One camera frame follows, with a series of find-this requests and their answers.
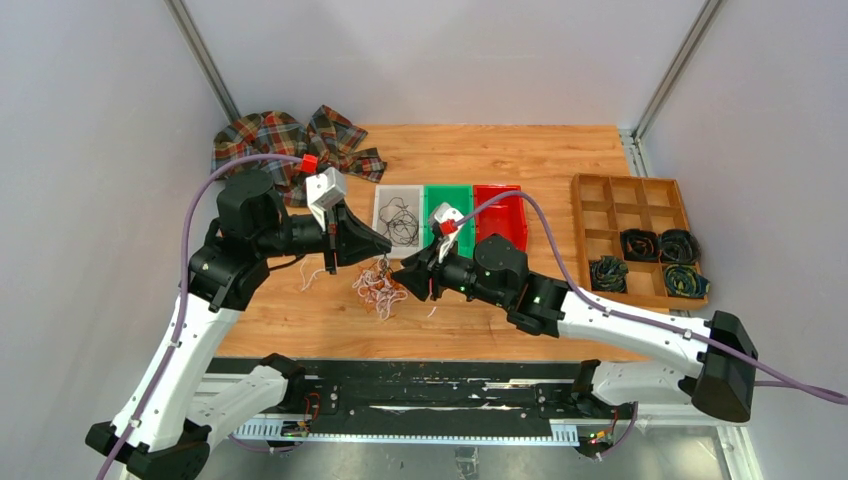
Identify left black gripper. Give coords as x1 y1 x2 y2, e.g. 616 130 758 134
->
255 198 392 274

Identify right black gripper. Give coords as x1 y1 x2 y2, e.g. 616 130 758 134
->
390 236 508 309

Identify orange white black cables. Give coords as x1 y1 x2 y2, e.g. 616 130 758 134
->
351 259 411 322

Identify black cable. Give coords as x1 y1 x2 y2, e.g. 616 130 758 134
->
377 197 422 248

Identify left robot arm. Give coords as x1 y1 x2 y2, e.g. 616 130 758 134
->
86 168 392 479

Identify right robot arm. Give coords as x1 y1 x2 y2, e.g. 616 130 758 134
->
392 235 758 423

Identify white plastic bin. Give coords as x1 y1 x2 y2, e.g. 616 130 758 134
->
372 185 424 260

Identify green plastic bin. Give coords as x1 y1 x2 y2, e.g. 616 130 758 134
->
423 184 476 258

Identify plaid cloth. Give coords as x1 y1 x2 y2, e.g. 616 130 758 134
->
211 105 388 183

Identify red plastic bin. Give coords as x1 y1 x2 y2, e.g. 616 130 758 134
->
472 184 528 251

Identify wooden compartment tray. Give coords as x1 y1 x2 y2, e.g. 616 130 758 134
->
572 174 711 310

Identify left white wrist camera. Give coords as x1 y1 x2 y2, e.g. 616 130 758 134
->
305 167 347 231

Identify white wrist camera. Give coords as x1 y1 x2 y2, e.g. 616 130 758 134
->
305 167 347 231
428 202 464 263

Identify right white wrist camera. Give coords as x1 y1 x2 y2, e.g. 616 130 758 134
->
428 202 464 263

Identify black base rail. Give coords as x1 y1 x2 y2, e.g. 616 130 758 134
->
205 358 639 439

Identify dark patterned coiled strap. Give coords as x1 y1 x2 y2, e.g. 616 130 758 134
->
588 255 629 294

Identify black coiled strap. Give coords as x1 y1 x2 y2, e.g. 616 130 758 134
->
619 228 661 264
659 228 702 265

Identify green patterned coiled strap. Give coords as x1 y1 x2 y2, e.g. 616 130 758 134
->
663 263 711 298

